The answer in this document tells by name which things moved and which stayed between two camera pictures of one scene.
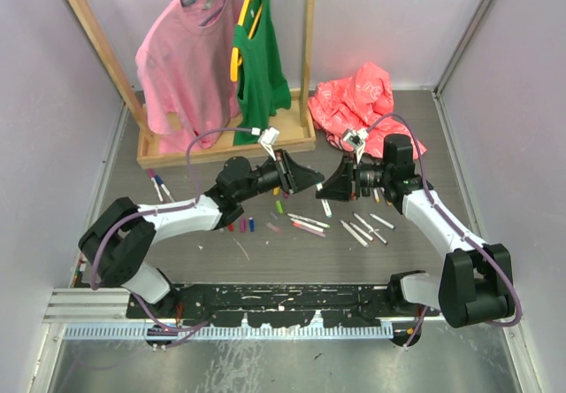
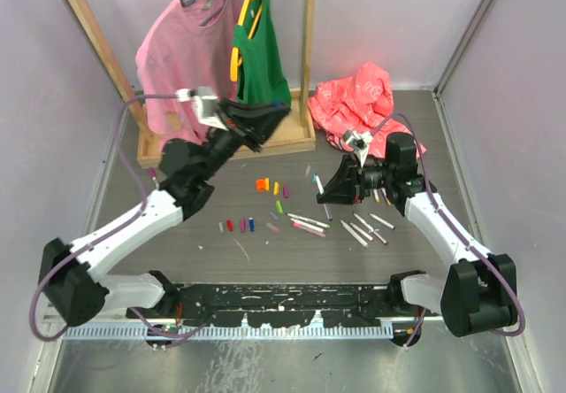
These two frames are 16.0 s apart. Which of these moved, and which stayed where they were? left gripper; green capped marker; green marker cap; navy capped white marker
Moved: left gripper; navy capped white marker
Stayed: green marker cap; green capped marker
